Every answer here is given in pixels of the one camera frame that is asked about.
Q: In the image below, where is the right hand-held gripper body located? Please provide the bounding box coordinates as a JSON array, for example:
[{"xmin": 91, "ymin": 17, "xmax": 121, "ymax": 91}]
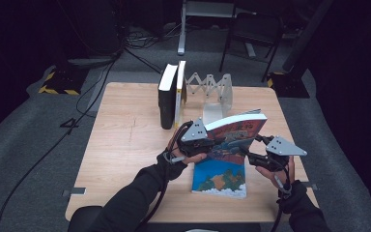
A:
[{"xmin": 264, "ymin": 135, "xmax": 308, "ymax": 173}]

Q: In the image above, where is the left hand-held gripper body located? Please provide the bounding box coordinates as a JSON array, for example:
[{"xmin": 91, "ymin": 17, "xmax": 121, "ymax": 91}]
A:
[{"xmin": 177, "ymin": 118, "xmax": 216, "ymax": 158}]

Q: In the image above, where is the red illustrated cover book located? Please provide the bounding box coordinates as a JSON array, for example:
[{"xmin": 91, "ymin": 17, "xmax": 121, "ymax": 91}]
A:
[{"xmin": 204, "ymin": 108, "xmax": 269, "ymax": 166}]

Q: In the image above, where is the expandable metal bookend rack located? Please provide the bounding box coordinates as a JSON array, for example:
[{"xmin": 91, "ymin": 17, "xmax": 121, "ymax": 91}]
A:
[{"xmin": 184, "ymin": 72, "xmax": 234, "ymax": 126}]

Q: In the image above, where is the blue cover book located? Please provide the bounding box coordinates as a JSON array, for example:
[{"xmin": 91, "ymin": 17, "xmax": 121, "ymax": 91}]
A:
[{"xmin": 190, "ymin": 157, "xmax": 248, "ymax": 199}]

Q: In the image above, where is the yellow cover book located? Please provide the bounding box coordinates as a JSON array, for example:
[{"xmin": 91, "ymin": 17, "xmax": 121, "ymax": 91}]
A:
[{"xmin": 173, "ymin": 60, "xmax": 188, "ymax": 130}]

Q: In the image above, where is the black hardcover book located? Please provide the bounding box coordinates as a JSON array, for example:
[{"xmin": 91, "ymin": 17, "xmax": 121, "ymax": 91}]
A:
[{"xmin": 157, "ymin": 63, "xmax": 179, "ymax": 131}]

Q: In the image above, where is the person's right hand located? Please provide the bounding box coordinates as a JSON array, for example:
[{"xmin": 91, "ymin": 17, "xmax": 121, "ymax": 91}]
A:
[{"xmin": 255, "ymin": 156, "xmax": 297, "ymax": 190}]

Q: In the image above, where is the person's left hand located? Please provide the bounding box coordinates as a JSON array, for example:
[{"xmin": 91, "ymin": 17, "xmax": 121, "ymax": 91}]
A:
[{"xmin": 166, "ymin": 130, "xmax": 208, "ymax": 165}]

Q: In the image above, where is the black yellow striped stand base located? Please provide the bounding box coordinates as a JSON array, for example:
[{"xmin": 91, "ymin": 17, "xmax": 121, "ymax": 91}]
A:
[
  {"xmin": 38, "ymin": 66, "xmax": 90, "ymax": 97},
  {"xmin": 266, "ymin": 71, "xmax": 311, "ymax": 100}
]

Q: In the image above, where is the grey slanted stand pole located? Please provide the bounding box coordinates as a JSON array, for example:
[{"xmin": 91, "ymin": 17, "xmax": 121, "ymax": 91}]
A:
[{"xmin": 281, "ymin": 0, "xmax": 335, "ymax": 73}]

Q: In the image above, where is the black folding chair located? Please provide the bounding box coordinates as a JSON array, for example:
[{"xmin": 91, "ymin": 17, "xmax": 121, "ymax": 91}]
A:
[{"xmin": 218, "ymin": 12, "xmax": 285, "ymax": 83}]

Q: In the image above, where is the dark equipment cabinet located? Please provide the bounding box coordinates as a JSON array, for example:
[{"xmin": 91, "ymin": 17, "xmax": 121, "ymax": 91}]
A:
[{"xmin": 56, "ymin": 0, "xmax": 125, "ymax": 64}]

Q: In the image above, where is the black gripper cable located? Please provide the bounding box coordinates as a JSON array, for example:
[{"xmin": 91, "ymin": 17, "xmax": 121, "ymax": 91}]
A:
[
  {"xmin": 134, "ymin": 120, "xmax": 195, "ymax": 232},
  {"xmin": 270, "ymin": 159, "xmax": 294, "ymax": 232}
]

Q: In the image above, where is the white desk leg frame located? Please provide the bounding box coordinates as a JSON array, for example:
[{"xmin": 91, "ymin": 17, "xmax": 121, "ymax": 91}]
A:
[{"xmin": 177, "ymin": 0, "xmax": 237, "ymax": 56}]

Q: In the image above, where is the tangle of floor cables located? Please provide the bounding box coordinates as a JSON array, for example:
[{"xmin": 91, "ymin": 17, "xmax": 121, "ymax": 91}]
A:
[{"xmin": 122, "ymin": 22, "xmax": 183, "ymax": 51}]

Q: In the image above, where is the looped black floor cable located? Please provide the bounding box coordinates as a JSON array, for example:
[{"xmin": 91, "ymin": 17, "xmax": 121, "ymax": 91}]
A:
[{"xmin": 75, "ymin": 59, "xmax": 119, "ymax": 119}]

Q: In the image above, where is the long black floor cable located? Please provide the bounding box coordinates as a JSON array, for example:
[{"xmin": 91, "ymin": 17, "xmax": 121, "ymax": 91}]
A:
[{"xmin": 0, "ymin": 47, "xmax": 125, "ymax": 232}]

